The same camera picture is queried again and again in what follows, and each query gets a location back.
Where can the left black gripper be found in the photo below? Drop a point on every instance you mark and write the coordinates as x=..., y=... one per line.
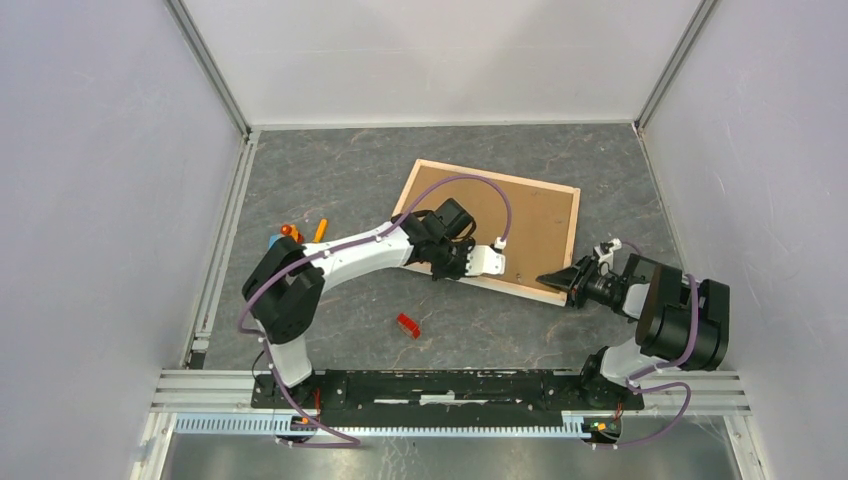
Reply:
x=457, y=273

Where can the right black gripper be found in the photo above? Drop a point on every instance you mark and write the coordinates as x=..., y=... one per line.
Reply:
x=564, y=279

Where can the white wooden picture frame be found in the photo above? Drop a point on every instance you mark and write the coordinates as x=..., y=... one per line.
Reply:
x=543, y=225

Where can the orange handle screwdriver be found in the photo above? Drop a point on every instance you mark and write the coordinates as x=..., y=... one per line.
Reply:
x=321, y=230

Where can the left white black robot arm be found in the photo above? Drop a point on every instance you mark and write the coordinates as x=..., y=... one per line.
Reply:
x=285, y=288

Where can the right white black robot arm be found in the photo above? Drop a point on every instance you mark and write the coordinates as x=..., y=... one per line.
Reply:
x=681, y=323

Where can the red toy brick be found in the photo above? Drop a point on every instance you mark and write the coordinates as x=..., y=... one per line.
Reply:
x=409, y=326

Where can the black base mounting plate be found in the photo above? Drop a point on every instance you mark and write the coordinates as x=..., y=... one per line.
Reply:
x=446, y=398

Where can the orange blue toy block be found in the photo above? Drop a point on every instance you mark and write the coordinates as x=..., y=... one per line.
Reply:
x=283, y=235

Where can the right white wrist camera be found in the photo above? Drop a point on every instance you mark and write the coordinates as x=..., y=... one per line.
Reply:
x=604, y=252

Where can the slotted cable duct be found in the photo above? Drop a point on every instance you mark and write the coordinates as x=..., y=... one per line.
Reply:
x=287, y=425

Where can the aluminium rail frame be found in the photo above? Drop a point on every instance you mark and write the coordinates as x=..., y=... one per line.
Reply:
x=213, y=392

